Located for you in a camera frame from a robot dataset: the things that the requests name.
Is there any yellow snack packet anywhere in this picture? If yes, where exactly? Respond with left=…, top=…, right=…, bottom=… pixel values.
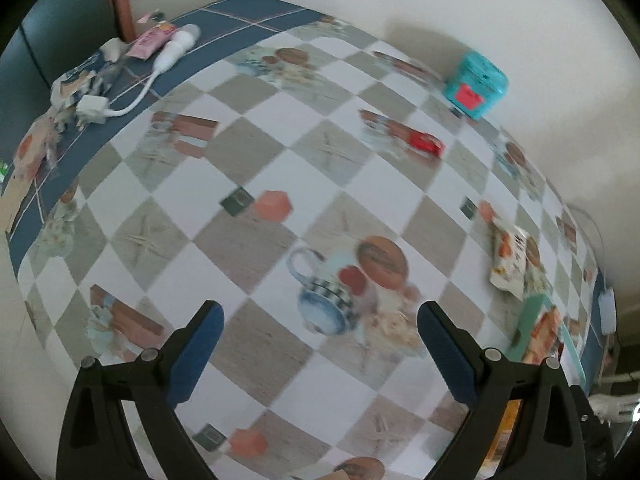
left=485, top=400, right=522, bottom=463

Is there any orange striped bread packet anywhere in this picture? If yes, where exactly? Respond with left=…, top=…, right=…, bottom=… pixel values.
left=522, top=306, right=563, bottom=365

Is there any teal shallow tray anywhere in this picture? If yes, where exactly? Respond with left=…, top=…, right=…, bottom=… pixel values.
left=506, top=294, right=587, bottom=389

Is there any white cream snack packet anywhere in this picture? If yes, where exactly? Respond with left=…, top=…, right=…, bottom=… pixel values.
left=489, top=217, right=529, bottom=300

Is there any crumpled wrapper pile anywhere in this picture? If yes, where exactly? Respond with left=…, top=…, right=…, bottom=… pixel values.
left=12, top=38, right=129, bottom=181

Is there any small red candy packet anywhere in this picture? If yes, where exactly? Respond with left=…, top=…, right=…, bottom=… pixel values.
left=407, top=130, right=445, bottom=158

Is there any checkered tablecloth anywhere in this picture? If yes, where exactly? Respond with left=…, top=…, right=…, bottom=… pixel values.
left=10, top=0, right=603, bottom=479

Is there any teal toy box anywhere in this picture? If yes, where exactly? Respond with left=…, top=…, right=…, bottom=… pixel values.
left=442, top=51, right=509, bottom=120

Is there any pink small sachet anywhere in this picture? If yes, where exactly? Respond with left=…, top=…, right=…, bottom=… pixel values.
left=126, top=21, right=177, bottom=61

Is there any white charger cable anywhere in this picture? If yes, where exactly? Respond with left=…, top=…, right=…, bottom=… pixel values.
left=75, top=23, right=202, bottom=125

